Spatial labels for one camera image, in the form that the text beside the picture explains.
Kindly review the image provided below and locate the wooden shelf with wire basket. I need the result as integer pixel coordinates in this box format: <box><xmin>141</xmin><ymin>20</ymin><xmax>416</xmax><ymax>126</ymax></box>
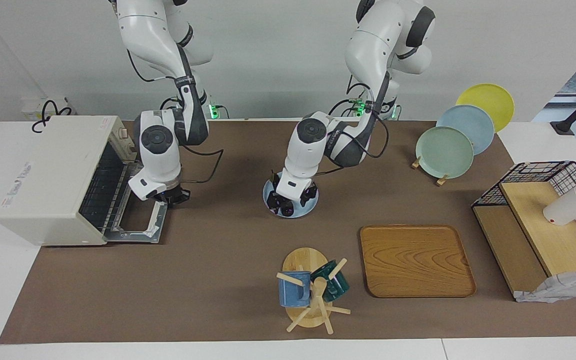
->
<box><xmin>471</xmin><ymin>160</ymin><xmax>576</xmax><ymax>304</ymax></box>

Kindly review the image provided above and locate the dark green mug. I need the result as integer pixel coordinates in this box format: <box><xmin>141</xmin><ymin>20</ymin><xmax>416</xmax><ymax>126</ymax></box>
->
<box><xmin>310</xmin><ymin>260</ymin><xmax>350</xmax><ymax>302</ymax></box>

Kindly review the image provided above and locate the yellow plate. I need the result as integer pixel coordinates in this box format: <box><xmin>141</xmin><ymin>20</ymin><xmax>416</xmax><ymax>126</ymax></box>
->
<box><xmin>455</xmin><ymin>83</ymin><xmax>515</xmax><ymax>133</ymax></box>

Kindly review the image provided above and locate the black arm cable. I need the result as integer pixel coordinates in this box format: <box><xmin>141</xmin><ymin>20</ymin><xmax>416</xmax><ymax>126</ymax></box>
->
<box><xmin>317</xmin><ymin>74</ymin><xmax>392</xmax><ymax>177</ymax></box>
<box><xmin>127</xmin><ymin>47</ymin><xmax>225</xmax><ymax>185</ymax></box>

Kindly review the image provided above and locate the wooden serving tray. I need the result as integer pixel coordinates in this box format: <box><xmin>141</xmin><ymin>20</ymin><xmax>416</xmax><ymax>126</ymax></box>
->
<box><xmin>359</xmin><ymin>224</ymin><xmax>477</xmax><ymax>299</ymax></box>

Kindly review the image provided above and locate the blue mug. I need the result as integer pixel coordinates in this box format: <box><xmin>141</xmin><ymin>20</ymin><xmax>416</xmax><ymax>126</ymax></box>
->
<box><xmin>278</xmin><ymin>271</ymin><xmax>312</xmax><ymax>308</ymax></box>

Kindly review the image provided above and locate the wooden mug tree stand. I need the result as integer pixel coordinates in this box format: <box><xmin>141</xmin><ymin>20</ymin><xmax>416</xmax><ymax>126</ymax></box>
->
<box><xmin>275</xmin><ymin>247</ymin><xmax>352</xmax><ymax>335</ymax></box>

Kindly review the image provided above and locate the light blue ceramic plate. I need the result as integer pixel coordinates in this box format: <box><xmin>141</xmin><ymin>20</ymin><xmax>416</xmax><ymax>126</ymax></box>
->
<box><xmin>262</xmin><ymin>172</ymin><xmax>319</xmax><ymax>220</ymax></box>
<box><xmin>436</xmin><ymin>104</ymin><xmax>495</xmax><ymax>156</ymax></box>

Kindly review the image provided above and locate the brown table mat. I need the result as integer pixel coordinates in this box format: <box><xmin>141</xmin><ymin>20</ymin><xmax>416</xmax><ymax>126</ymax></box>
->
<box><xmin>0</xmin><ymin>119</ymin><xmax>576</xmax><ymax>346</ymax></box>

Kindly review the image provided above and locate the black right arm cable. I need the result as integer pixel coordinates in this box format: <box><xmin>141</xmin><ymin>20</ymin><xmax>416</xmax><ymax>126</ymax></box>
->
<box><xmin>127</xmin><ymin>47</ymin><xmax>225</xmax><ymax>185</ymax></box>

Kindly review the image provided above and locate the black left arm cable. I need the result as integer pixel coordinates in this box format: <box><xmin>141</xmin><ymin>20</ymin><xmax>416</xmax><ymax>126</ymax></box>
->
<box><xmin>317</xmin><ymin>74</ymin><xmax>392</xmax><ymax>177</ymax></box>

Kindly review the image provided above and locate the pale green plate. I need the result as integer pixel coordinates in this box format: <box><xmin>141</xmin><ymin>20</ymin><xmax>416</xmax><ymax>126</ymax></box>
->
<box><xmin>415</xmin><ymin>126</ymin><xmax>475</xmax><ymax>180</ymax></box>

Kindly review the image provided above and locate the white cup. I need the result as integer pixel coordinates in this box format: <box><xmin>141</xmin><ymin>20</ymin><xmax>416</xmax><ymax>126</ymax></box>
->
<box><xmin>542</xmin><ymin>185</ymin><xmax>576</xmax><ymax>227</ymax></box>

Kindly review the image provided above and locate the toaster oven glass door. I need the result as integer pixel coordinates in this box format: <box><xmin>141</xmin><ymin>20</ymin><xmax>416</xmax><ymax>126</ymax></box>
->
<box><xmin>102</xmin><ymin>162</ymin><xmax>170</xmax><ymax>246</ymax></box>

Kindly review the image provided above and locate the wooden plate rack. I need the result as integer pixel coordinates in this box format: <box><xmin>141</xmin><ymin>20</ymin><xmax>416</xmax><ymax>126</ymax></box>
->
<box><xmin>411</xmin><ymin>156</ymin><xmax>451</xmax><ymax>187</ymax></box>

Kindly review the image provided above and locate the black power cord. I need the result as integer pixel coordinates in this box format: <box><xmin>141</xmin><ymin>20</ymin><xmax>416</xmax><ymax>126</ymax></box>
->
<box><xmin>31</xmin><ymin>99</ymin><xmax>75</xmax><ymax>134</ymax></box>

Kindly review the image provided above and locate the white toaster oven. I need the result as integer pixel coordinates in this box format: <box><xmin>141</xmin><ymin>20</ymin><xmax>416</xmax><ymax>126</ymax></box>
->
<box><xmin>0</xmin><ymin>115</ymin><xmax>142</xmax><ymax>247</ymax></box>

